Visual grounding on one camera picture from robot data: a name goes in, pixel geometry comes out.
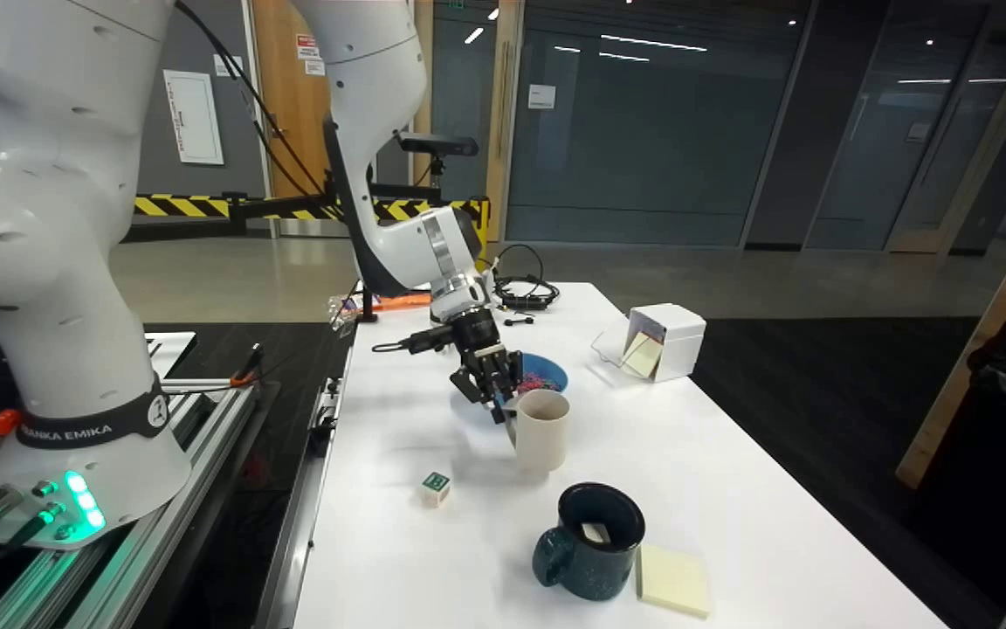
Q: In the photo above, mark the orange tool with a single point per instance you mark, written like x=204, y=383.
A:
x=402, y=301

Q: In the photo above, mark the white cardboard box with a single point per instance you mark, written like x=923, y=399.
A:
x=674, y=331

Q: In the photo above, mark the white paper wall sign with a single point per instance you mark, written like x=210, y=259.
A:
x=195, y=116

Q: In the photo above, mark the white ceramic cup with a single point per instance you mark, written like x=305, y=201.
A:
x=544, y=439

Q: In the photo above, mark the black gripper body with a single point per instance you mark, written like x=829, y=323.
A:
x=472, y=337

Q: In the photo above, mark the blue bowl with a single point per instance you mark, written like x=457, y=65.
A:
x=545, y=372

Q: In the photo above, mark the small white green cube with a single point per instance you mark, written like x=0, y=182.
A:
x=434, y=486

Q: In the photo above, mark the yellow black striped barrier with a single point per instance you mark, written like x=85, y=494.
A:
x=184, y=208

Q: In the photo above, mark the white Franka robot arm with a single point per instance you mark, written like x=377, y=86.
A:
x=35, y=256

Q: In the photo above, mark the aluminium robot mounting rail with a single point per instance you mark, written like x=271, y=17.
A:
x=121, y=561

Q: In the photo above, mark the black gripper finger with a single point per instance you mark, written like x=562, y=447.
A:
x=483, y=404
x=505, y=372

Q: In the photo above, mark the dark teal speckled mug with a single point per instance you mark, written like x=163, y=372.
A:
x=578, y=566

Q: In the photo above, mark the clear plastic note holder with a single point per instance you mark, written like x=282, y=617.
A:
x=604, y=364

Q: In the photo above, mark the yellow notes in holder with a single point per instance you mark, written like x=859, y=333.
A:
x=641, y=358

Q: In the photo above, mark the yellow sticky note pad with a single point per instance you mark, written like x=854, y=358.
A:
x=674, y=581

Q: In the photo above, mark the black stereo camera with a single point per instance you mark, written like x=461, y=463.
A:
x=438, y=145

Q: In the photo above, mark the red black pen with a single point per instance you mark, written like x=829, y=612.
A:
x=250, y=364

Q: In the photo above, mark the black camera stand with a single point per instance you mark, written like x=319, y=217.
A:
x=369, y=299

